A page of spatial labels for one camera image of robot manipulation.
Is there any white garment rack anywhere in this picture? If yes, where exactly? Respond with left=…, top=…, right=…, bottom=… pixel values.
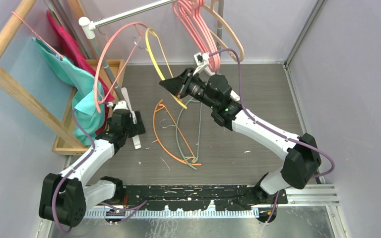
left=78, top=0, right=242, bottom=150

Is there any yellow plastic hanger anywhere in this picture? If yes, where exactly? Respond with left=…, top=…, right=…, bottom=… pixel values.
left=144, top=28, right=189, bottom=110

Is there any purple cable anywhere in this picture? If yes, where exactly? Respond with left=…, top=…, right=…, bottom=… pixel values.
left=51, top=100, right=148, bottom=235
left=208, top=48, right=336, bottom=224

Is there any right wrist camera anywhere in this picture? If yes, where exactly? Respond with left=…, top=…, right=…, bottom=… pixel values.
left=193, top=52, right=210, bottom=75

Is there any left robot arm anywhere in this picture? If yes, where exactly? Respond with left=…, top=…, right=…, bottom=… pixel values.
left=38, top=107, right=145, bottom=228

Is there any pink plastic hanger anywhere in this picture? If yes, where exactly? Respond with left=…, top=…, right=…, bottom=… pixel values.
left=184, top=0, right=222, bottom=73
left=173, top=0, right=216, bottom=71
left=177, top=0, right=219, bottom=72

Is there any green plastic hanger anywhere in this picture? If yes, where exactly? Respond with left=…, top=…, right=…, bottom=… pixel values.
left=159, top=111, right=200, bottom=157

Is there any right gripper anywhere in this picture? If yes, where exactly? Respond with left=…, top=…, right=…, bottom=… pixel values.
left=160, top=67, right=218, bottom=110

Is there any beige plastic hanger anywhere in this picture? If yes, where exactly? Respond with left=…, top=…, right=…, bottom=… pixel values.
left=202, top=0, right=245, bottom=61

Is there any thin pink wire hanger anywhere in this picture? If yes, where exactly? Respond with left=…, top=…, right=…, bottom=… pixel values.
left=93, top=22, right=148, bottom=113

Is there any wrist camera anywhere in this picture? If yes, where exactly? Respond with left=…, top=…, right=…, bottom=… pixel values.
left=193, top=52, right=210, bottom=75
left=112, top=100, right=129, bottom=112

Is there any pink red cloth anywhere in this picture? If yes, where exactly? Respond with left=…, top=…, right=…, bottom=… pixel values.
left=46, top=10, right=109, bottom=134

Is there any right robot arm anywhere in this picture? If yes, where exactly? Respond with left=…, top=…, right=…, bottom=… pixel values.
left=159, top=67, right=321, bottom=204

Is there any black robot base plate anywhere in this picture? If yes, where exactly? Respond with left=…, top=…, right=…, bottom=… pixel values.
left=92, top=183, right=289, bottom=225

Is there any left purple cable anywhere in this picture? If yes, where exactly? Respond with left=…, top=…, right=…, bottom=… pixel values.
left=51, top=100, right=148, bottom=235

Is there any teal cloth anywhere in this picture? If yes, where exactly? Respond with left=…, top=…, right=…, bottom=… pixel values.
left=32, top=37, right=106, bottom=146

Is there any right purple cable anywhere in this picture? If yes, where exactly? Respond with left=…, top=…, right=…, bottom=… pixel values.
left=208, top=48, right=336, bottom=224

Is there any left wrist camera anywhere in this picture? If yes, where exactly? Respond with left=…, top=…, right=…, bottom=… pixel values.
left=112, top=100, right=129, bottom=112

